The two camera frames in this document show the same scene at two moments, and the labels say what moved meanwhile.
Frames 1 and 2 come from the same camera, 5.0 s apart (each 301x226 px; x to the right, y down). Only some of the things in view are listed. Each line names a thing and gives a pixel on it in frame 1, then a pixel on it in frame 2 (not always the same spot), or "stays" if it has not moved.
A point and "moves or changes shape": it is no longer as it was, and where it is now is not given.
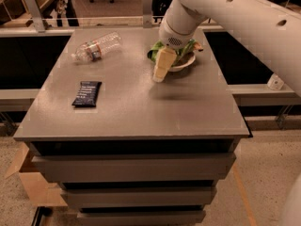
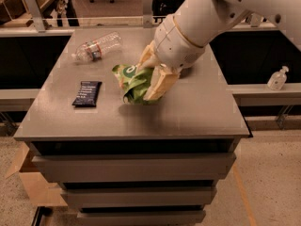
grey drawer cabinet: x=126 y=150 stays
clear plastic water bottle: x=93 y=50 stays
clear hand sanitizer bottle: x=275 y=83 stays
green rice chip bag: x=181 y=54 moves or changes shape
